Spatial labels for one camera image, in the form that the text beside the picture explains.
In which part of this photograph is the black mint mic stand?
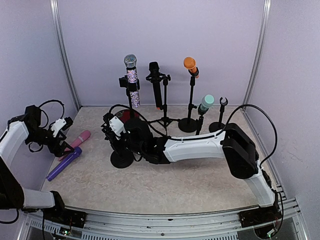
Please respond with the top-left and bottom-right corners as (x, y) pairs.
(195, 114), (204, 136)

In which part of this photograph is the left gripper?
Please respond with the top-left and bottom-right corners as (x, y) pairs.
(26, 126), (75, 157)

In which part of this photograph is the black orange mic stand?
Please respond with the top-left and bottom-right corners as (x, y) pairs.
(178, 71), (197, 133)

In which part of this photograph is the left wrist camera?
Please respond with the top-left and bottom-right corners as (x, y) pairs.
(49, 117), (73, 138)

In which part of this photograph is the mint green microphone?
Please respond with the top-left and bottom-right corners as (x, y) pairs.
(197, 94), (215, 116)

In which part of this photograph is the black microphone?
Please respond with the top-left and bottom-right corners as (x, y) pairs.
(148, 61), (162, 109)

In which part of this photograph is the aluminium front rail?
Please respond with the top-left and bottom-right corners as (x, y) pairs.
(14, 197), (311, 240)

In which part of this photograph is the pink microphone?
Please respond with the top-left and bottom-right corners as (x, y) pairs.
(58, 130), (91, 162)

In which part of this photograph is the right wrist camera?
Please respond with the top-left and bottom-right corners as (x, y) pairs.
(103, 113), (126, 138)

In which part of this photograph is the black tripod mic stand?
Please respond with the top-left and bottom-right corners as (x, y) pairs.
(145, 73), (180, 135)

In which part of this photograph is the black purple mic stand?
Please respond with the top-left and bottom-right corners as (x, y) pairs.
(110, 149), (134, 169)

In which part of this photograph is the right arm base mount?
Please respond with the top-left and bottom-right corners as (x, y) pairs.
(238, 206), (282, 228)

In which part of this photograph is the purple microphone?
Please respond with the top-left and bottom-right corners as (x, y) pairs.
(46, 146), (82, 182)

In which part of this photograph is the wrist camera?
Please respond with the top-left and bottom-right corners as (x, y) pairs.
(49, 117), (73, 138)
(103, 113), (126, 138)

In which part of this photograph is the red floral plate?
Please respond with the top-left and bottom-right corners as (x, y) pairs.
(115, 109), (131, 123)

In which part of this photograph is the black glitter mic stand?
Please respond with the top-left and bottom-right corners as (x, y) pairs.
(119, 75), (140, 119)

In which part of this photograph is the glitter rhinestone microphone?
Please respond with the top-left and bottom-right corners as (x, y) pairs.
(124, 54), (140, 108)

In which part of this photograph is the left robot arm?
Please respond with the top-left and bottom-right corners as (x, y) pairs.
(0, 105), (74, 223)

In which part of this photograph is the orange microphone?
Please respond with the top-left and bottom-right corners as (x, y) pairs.
(183, 56), (199, 78)

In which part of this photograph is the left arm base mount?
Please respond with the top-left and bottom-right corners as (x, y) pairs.
(43, 208), (87, 229)

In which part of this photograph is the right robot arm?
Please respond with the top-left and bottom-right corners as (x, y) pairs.
(101, 108), (278, 222)

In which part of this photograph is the black pink mic stand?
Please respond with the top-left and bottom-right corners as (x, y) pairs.
(208, 97), (229, 133)

